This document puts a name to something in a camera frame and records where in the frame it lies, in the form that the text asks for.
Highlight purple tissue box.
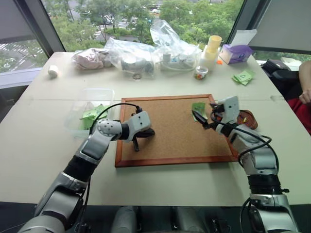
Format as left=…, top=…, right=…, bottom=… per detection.
left=218, top=44, right=254, bottom=65

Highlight brown oval tray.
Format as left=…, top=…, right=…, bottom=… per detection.
left=237, top=109, right=259, bottom=131

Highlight black chair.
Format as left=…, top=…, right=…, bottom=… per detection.
left=261, top=59, right=304, bottom=100

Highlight large clear plastic bag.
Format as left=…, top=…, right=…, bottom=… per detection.
left=150, top=19, right=203, bottom=72

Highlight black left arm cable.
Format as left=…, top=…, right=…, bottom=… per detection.
left=88, top=103, right=143, bottom=136

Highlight green sticky note stack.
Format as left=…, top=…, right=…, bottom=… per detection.
left=231, top=69, right=256, bottom=86

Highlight plastic bag with grey parts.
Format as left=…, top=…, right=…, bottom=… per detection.
left=104, top=37, right=157, bottom=80

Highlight white paper sheet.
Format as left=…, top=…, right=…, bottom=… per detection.
left=233, top=29, right=258, bottom=47

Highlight clear plastic box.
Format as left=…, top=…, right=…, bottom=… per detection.
left=64, top=88, right=116, bottom=139

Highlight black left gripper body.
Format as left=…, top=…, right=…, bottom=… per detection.
left=135, top=129, right=152, bottom=141

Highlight red clothing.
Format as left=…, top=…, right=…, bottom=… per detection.
left=287, top=98, right=311, bottom=136

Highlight stacked yellow cups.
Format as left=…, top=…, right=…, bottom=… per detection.
left=201, top=35, right=222, bottom=67

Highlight white tape roll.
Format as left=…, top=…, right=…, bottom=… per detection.
left=48, top=65, right=60, bottom=79

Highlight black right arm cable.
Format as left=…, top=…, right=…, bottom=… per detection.
left=209, top=102, right=280, bottom=168

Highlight green notes pile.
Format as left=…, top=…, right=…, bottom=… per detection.
left=79, top=103, right=110, bottom=131

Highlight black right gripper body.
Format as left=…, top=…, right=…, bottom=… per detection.
left=209, top=102, right=224, bottom=123

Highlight wood-framed cork board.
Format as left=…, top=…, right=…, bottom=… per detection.
left=114, top=94, right=241, bottom=168

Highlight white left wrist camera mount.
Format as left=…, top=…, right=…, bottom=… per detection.
left=125, top=111, right=152, bottom=142

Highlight plastic bag with pink contents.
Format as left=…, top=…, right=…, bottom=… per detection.
left=71, top=48, right=111, bottom=71

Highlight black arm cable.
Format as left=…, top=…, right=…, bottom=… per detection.
left=209, top=102, right=280, bottom=168
left=88, top=103, right=143, bottom=136

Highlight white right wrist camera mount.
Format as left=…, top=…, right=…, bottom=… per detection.
left=217, top=95, right=240, bottom=125

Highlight person's hand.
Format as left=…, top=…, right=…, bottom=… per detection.
left=298, top=89, right=311, bottom=104

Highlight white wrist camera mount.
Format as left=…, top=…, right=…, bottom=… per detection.
left=217, top=95, right=240, bottom=125
left=125, top=111, right=152, bottom=142

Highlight small cup of pushpins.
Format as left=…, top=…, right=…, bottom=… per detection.
left=193, top=66, right=209, bottom=81

